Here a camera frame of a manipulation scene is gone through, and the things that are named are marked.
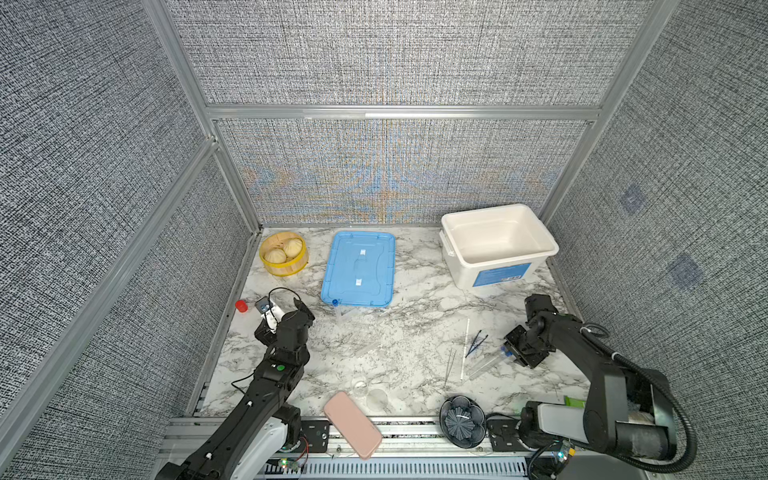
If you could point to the metal tweezers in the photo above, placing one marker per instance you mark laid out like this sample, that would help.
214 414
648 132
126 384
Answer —
449 366

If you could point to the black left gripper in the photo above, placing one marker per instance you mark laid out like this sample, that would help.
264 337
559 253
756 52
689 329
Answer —
265 336

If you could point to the steamed bun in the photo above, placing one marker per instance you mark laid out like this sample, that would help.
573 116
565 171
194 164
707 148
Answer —
293 247
275 256

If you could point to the pink phone case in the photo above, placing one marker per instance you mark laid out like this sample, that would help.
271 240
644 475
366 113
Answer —
356 428

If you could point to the right steamed bun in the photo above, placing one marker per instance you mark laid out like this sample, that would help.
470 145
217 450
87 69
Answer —
293 247

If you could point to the dark blue tweezers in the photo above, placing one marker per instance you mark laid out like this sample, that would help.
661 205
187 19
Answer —
476 342

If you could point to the yellow wooden steamer basket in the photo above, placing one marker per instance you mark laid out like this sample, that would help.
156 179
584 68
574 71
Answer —
291 266

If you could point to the black round pleated dish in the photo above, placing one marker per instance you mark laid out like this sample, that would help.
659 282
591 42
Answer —
462 422

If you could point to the white plastic storage box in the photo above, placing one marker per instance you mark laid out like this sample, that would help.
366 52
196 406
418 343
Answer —
488 238

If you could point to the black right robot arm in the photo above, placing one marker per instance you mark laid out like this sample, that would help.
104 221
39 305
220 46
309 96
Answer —
629 414

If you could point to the clear petri dish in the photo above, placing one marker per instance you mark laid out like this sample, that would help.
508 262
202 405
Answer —
373 399

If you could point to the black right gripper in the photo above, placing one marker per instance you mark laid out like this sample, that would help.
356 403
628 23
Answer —
510 342

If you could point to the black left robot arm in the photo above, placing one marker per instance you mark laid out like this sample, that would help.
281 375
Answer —
262 422

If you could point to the white glass rod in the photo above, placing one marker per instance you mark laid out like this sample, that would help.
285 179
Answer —
464 349

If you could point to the blue label sticker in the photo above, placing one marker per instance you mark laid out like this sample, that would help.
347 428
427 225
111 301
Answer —
501 275

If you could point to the blue capped test tube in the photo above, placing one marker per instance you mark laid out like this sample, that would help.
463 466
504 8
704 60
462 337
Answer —
490 361
341 311

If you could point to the blue plastic box lid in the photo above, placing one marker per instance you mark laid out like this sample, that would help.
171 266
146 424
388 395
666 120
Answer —
360 270

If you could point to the left steamed bun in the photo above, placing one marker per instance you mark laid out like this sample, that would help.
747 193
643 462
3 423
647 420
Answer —
275 256

